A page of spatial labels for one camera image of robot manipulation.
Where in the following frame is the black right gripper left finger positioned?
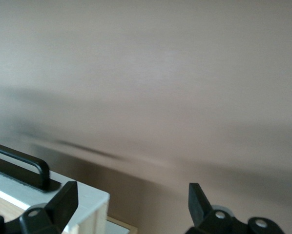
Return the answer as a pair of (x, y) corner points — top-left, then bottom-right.
(19, 181), (79, 234)

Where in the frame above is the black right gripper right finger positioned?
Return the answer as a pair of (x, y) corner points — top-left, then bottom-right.
(186, 182), (250, 234)

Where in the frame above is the wooden drawer with white front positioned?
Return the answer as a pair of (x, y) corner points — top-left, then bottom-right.
(0, 168), (111, 234)

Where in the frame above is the black metal drawer handle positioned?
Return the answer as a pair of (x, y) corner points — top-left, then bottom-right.
(0, 140), (62, 194)

